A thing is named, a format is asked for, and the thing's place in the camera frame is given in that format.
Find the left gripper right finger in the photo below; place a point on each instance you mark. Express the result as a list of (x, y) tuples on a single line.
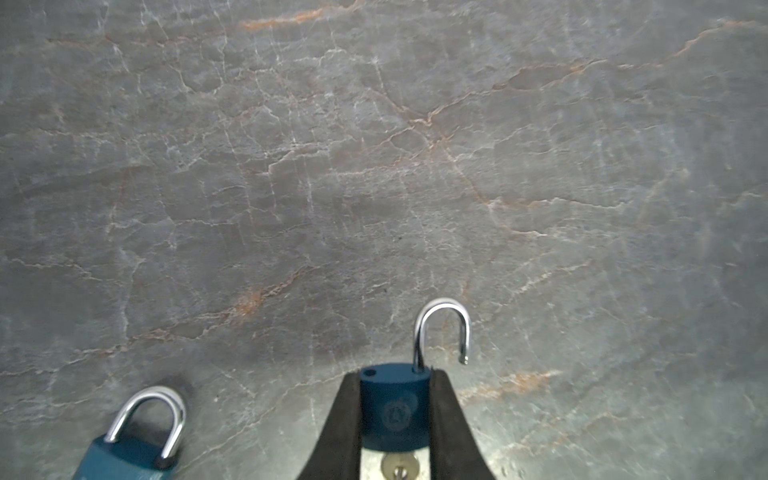
[(453, 452)]

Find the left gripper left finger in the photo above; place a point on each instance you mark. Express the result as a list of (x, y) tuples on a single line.
[(337, 452)]

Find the small silver key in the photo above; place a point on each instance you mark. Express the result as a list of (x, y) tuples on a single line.
[(400, 466)]

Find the large teal padlock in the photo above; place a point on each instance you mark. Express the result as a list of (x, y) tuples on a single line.
[(395, 396)]

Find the small teal padlock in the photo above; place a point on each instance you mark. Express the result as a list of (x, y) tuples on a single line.
[(118, 456)]

